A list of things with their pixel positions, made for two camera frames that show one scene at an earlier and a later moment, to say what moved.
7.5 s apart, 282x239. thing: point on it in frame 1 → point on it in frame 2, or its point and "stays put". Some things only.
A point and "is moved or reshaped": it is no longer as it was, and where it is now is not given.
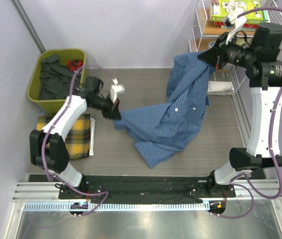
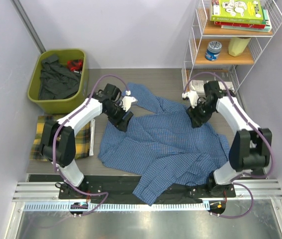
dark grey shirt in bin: [55, 79] stays put
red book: [244, 25] stays put
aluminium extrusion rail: [267, 191] stays put
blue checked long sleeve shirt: [160, 131] is moved or reshaped
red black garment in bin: [73, 64] stays put
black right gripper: [219, 50] → [193, 114]
